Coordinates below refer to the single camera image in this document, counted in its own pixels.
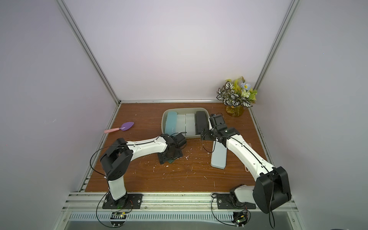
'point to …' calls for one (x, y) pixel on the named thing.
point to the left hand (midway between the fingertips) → (177, 158)
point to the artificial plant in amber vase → (236, 94)
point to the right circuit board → (240, 217)
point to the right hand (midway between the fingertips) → (207, 130)
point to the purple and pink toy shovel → (125, 126)
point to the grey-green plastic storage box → (184, 110)
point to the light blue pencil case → (218, 159)
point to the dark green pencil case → (170, 161)
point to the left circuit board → (118, 215)
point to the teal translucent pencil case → (171, 123)
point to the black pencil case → (201, 121)
